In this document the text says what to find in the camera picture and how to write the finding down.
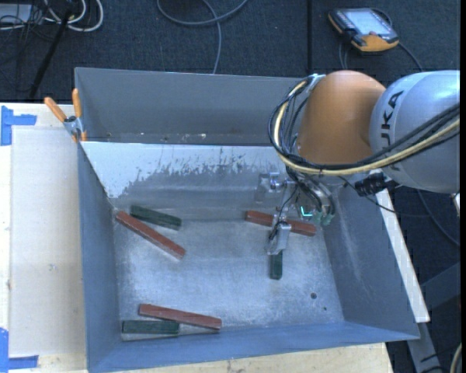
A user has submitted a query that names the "red-brown flat block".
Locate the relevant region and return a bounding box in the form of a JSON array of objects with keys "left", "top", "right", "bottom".
[
  {"left": 244, "top": 210, "right": 318, "bottom": 237},
  {"left": 114, "top": 210, "right": 187, "bottom": 261},
  {"left": 137, "top": 303, "right": 223, "bottom": 331}
]

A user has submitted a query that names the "dark green flat block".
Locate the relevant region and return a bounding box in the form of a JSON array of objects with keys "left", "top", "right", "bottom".
[
  {"left": 130, "top": 204, "right": 183, "bottom": 232},
  {"left": 270, "top": 249, "right": 285, "bottom": 281},
  {"left": 121, "top": 319, "right": 181, "bottom": 336}
]

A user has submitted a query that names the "grey metal bin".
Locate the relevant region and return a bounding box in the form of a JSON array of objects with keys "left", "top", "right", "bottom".
[{"left": 73, "top": 66, "right": 431, "bottom": 373}]

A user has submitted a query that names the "black cylinder on white bracket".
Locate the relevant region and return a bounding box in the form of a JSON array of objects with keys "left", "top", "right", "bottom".
[{"left": 339, "top": 171, "right": 398, "bottom": 199}]

